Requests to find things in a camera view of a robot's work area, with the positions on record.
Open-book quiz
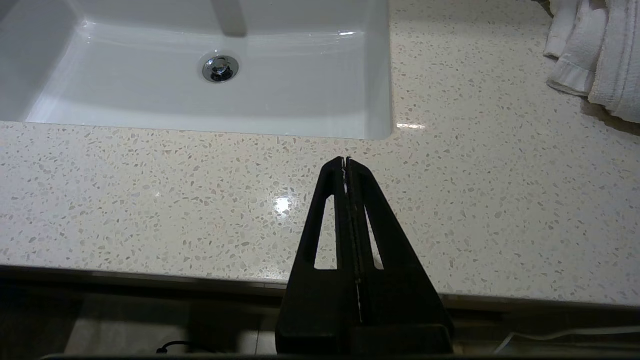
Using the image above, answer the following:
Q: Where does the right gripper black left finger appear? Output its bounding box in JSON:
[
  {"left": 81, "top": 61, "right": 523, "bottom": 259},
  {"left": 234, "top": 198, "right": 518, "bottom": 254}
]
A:
[{"left": 275, "top": 157, "right": 362, "bottom": 327}]

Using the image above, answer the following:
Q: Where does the crumpled white towel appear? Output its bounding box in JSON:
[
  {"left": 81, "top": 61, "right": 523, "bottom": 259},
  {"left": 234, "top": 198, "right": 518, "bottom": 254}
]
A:
[{"left": 544, "top": 0, "right": 640, "bottom": 124}]

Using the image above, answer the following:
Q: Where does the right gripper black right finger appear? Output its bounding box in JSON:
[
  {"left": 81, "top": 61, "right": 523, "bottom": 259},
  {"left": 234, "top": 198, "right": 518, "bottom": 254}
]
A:
[{"left": 346, "top": 157, "right": 455, "bottom": 327}]

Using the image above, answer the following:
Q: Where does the white ceramic sink basin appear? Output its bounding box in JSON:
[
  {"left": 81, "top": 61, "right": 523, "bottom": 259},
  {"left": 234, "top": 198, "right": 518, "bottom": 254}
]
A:
[{"left": 0, "top": 0, "right": 394, "bottom": 141}]

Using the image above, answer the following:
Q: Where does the white cable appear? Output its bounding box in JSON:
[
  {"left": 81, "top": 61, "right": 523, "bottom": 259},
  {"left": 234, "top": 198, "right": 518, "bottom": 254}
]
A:
[{"left": 492, "top": 325, "right": 640, "bottom": 353}]

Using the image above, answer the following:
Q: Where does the small black cable loop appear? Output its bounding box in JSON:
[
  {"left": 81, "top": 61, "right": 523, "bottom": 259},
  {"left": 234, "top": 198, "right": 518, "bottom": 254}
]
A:
[{"left": 156, "top": 341, "right": 193, "bottom": 354}]

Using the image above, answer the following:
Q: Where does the chrome sink drain stopper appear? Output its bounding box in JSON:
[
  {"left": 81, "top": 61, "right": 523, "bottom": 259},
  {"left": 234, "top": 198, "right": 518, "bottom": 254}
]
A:
[{"left": 202, "top": 55, "right": 240, "bottom": 84}]

